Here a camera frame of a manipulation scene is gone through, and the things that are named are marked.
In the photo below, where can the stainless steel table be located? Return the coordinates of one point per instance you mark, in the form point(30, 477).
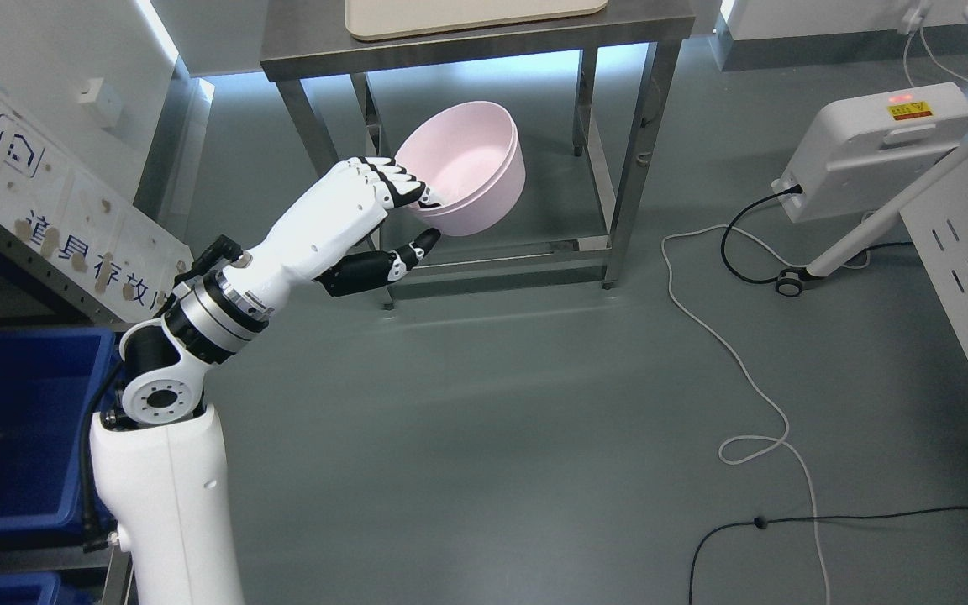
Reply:
point(305, 40)

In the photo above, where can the blue bin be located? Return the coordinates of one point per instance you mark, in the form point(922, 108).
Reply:
point(45, 587)
point(47, 378)

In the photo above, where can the blue bin lower left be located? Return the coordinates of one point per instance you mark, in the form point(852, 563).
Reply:
point(45, 587)

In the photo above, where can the metal shelf rack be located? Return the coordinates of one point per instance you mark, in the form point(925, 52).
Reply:
point(36, 276)

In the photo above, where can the white wall socket adapter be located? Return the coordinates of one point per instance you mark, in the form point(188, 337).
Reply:
point(914, 16)

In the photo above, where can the white sign board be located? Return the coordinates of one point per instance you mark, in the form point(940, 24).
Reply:
point(59, 209)

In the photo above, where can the beige plastic tray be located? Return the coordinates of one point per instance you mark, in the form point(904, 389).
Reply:
point(375, 20)

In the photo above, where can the pink bowl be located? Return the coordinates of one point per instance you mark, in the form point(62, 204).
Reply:
point(483, 209)
point(456, 151)

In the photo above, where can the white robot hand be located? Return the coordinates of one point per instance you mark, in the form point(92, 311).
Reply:
point(330, 218)

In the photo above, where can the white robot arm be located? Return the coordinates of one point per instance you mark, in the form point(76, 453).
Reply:
point(159, 459)

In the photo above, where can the blue bin top left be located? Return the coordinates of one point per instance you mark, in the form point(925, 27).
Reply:
point(47, 378)

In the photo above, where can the white stand leg with caster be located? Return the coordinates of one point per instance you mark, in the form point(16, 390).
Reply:
point(904, 193)

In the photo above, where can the white device box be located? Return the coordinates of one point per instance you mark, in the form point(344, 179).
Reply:
point(860, 152)

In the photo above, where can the white wall switch box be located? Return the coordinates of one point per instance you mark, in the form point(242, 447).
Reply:
point(100, 100)

